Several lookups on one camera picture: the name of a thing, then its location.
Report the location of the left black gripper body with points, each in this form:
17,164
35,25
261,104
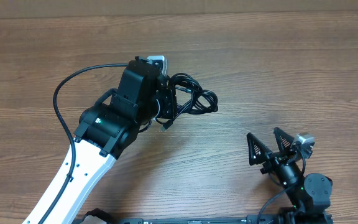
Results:
165,105

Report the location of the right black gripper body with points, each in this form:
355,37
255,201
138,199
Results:
276,160

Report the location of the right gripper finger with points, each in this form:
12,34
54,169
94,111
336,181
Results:
258,152
283,139

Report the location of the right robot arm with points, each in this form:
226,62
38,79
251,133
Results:
309,194

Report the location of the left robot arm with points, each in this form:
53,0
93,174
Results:
104,131

